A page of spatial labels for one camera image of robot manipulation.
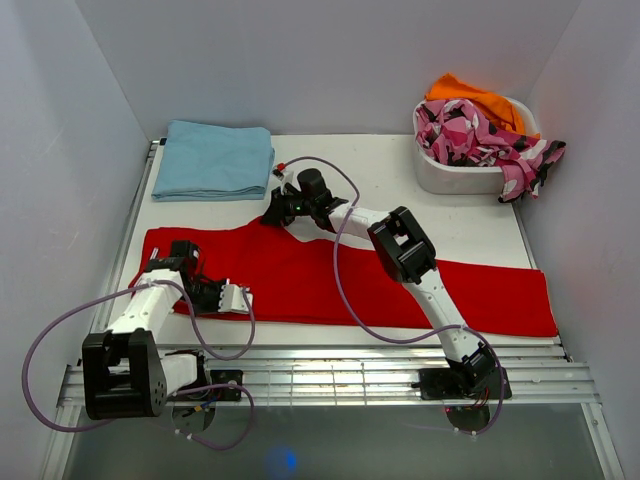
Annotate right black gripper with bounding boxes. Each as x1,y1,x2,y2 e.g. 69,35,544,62
261,185,316,227

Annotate red trousers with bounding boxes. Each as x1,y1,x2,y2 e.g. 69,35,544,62
141,219,558,337

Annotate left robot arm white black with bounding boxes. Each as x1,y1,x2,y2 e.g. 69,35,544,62
82,240,228,420

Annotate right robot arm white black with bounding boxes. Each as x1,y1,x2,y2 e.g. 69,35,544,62
261,164,511,401

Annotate folded light blue trousers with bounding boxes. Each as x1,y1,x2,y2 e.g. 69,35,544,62
152,120,275,202

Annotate pink camouflage trousers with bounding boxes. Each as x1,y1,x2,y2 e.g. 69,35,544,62
413,97,567,203

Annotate white plastic basket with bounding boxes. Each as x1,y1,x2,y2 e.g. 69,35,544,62
411,95,543,195

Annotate orange garment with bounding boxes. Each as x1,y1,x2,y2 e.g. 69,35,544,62
425,73,540,138

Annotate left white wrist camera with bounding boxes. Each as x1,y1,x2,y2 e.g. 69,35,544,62
218,283,253,314

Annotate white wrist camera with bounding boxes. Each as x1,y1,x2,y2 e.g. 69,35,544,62
272,163,294,191
218,283,253,314

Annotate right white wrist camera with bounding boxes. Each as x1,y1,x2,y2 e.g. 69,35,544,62
272,163,294,191

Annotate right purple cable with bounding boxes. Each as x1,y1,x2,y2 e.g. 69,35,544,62
277,155,507,437

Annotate purple cable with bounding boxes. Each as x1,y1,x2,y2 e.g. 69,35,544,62
20,278,257,451
277,155,507,437

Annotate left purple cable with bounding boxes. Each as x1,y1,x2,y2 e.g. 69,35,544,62
20,278,257,451

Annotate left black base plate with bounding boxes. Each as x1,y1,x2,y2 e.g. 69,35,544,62
206,369,244,403

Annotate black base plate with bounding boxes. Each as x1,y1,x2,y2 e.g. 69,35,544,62
206,369,244,403
411,368,512,400

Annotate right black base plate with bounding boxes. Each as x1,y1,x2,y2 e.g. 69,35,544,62
411,368,512,400

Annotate aluminium rail frame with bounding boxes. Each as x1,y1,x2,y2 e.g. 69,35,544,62
41,138,626,480

